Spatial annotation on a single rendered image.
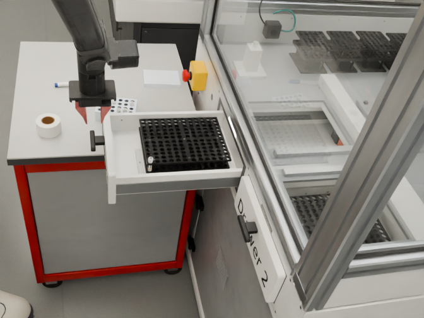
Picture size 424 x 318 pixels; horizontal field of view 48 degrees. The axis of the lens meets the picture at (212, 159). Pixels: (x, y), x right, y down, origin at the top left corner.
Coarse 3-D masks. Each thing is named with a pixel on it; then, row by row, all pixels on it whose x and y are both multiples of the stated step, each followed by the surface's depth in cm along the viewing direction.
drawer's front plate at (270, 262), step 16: (240, 192) 118; (240, 208) 118; (256, 208) 109; (256, 224) 108; (256, 240) 108; (272, 240) 103; (272, 256) 100; (256, 272) 109; (272, 272) 100; (272, 288) 100
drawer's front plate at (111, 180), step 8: (104, 120) 123; (104, 128) 121; (112, 144) 117; (112, 152) 115; (112, 160) 113; (112, 168) 111; (112, 176) 110; (112, 184) 112; (112, 192) 114; (112, 200) 116
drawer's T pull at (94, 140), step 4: (92, 132) 121; (92, 136) 120; (96, 136) 121; (100, 136) 121; (104, 136) 122; (92, 140) 119; (96, 140) 120; (100, 140) 120; (104, 140) 120; (92, 144) 118; (96, 144) 120; (100, 144) 120; (104, 144) 120; (92, 148) 118
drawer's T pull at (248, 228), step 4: (240, 216) 108; (240, 220) 108; (244, 220) 108; (240, 224) 107; (244, 224) 107; (248, 224) 107; (252, 224) 108; (240, 228) 107; (244, 228) 106; (248, 228) 106; (252, 228) 107; (256, 228) 107; (244, 232) 105; (248, 232) 106; (252, 232) 106; (256, 232) 107; (244, 236) 105; (248, 236) 105; (244, 240) 105; (248, 240) 104
